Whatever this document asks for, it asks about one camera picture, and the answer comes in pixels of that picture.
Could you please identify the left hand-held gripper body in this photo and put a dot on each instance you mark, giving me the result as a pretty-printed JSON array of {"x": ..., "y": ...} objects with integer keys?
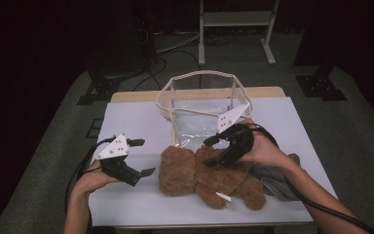
[{"x": 113, "y": 149}]

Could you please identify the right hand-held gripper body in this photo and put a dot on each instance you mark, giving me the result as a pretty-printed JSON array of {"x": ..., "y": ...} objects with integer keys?
[{"x": 242, "y": 141}]

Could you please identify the transparent bag with beige trim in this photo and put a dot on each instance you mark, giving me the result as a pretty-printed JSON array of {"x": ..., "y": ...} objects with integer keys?
[{"x": 194, "y": 123}]

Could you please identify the brown teddy bear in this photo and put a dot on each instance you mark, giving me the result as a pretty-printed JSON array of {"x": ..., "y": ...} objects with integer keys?
[{"x": 188, "y": 175}]

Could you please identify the grey fluffy cloth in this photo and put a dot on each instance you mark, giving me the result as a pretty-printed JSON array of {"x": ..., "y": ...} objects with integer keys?
[{"x": 276, "y": 188}]

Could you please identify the person's right hand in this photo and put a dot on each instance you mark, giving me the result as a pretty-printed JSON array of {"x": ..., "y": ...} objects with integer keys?
[{"x": 266, "y": 152}]

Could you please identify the person's left hand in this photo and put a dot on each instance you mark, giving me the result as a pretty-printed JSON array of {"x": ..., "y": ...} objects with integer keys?
[{"x": 89, "y": 182}]

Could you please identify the white table sheet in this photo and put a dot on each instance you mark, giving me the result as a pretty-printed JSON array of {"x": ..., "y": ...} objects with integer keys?
[{"x": 136, "y": 123}]

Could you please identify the black floor socket plate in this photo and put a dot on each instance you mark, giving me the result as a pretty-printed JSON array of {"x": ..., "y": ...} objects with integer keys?
[{"x": 94, "y": 130}]

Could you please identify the wooden table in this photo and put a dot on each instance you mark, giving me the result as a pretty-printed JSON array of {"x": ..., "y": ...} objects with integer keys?
[{"x": 133, "y": 96}]

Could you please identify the black stand base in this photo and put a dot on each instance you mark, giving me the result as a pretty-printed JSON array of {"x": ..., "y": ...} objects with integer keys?
[
  {"x": 318, "y": 86},
  {"x": 102, "y": 87}
]

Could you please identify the white metal stand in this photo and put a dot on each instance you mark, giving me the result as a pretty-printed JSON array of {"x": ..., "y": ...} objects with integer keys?
[{"x": 237, "y": 18}]

